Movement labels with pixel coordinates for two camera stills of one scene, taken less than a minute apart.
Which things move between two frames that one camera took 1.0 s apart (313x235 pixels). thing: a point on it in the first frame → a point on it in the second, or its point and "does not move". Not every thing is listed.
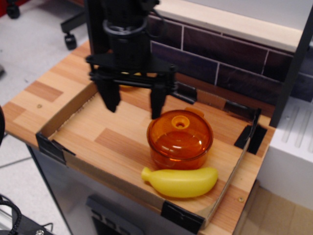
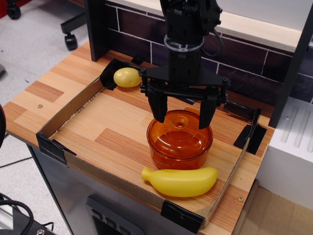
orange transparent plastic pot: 180,139 does not move
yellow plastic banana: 181,182 does not move
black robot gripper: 129,61 → 184,77
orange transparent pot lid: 180,134 does not move
